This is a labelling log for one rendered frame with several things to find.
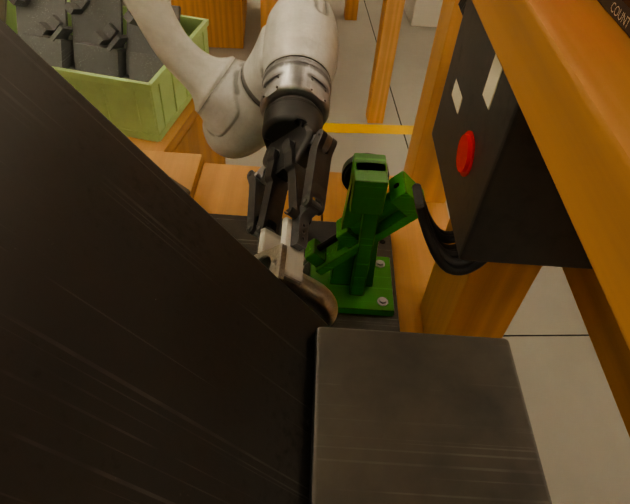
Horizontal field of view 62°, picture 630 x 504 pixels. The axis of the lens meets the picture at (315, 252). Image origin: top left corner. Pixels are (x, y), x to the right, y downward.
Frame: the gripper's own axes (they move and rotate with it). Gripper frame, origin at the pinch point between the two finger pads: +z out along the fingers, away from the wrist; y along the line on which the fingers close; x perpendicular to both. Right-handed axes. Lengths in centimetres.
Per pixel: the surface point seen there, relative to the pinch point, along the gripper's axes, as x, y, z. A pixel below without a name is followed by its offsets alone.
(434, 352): 6.8, 14.2, 11.5
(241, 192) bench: 23, -41, -40
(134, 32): 1, -73, -97
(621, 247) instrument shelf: -16.0, 34.9, 18.1
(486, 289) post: 29.3, 9.4, -4.4
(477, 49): -6.9, 27.4, -5.1
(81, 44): -8, -84, -92
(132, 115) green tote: 6, -71, -68
